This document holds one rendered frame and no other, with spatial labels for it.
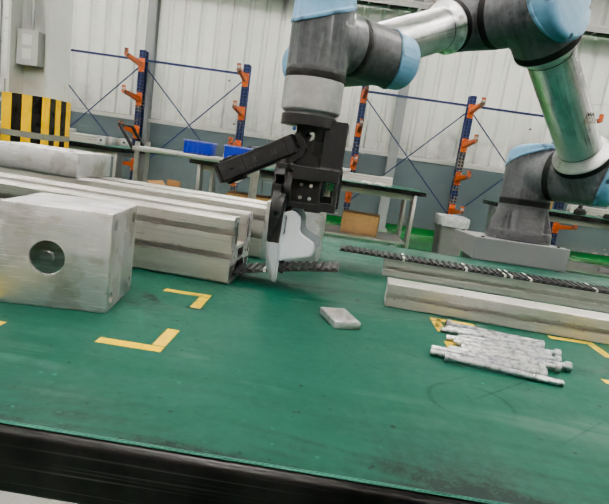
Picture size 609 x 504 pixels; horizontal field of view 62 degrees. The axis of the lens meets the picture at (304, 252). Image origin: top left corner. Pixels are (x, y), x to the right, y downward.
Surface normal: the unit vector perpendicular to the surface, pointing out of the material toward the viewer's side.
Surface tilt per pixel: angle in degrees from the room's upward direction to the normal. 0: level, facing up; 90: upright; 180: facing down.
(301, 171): 90
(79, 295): 90
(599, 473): 0
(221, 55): 90
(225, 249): 90
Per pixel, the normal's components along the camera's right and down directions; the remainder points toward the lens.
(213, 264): -0.13, 0.16
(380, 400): 0.14, -0.97
